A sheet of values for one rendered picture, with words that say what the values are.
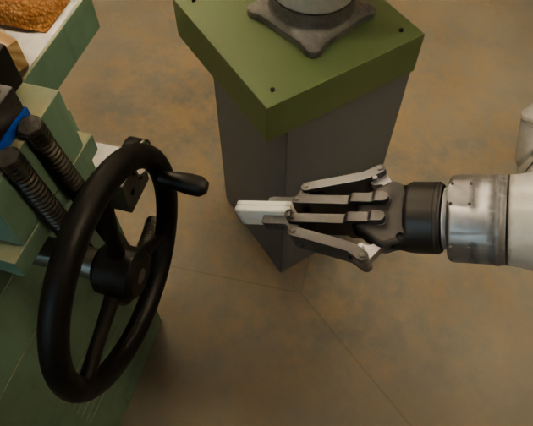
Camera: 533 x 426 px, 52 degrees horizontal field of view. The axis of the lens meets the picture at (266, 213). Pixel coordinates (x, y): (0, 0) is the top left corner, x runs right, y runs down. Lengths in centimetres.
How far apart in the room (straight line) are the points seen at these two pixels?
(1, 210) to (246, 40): 62
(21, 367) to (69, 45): 46
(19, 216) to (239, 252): 103
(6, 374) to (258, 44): 68
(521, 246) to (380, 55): 58
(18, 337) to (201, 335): 69
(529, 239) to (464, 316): 103
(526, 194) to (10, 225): 48
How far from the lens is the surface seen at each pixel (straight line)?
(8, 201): 57
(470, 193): 55
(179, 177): 63
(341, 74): 99
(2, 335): 82
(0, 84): 60
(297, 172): 115
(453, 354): 151
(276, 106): 94
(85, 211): 51
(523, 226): 54
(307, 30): 103
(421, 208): 55
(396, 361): 146
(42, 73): 75
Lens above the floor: 136
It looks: 57 degrees down
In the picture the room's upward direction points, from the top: straight up
